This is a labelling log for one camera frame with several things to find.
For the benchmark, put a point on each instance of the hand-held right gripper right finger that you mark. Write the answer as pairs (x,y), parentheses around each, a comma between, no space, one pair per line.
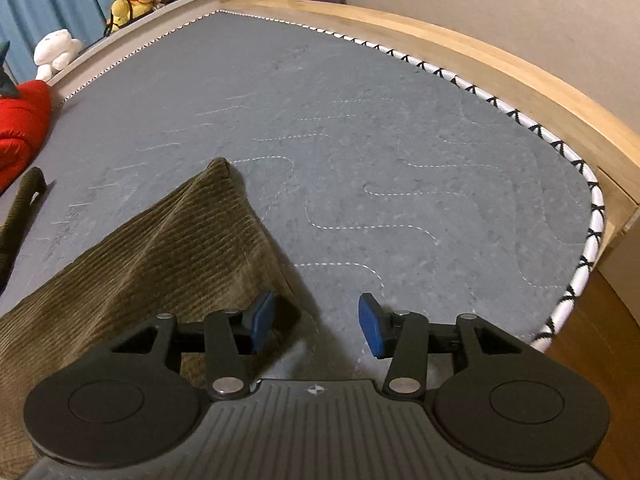
(372,326)

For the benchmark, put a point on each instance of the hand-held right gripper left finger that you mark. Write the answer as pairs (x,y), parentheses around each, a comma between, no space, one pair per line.
(263,321)

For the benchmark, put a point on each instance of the red cloth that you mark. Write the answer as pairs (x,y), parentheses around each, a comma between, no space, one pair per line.
(22,125)

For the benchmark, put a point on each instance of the blue-grey shark plush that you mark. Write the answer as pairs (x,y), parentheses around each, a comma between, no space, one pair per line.
(7,72)

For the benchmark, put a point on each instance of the white plush toy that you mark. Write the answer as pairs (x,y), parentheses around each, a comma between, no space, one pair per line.
(55,50)

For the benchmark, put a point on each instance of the wooden bed frame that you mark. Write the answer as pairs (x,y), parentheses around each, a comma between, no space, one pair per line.
(500,55)

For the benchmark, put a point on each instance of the grey headboard ledge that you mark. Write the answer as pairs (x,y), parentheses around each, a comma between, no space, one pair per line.
(150,22)

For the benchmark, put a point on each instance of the grey quilted mattress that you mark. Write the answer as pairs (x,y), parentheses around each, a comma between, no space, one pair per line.
(350,150)

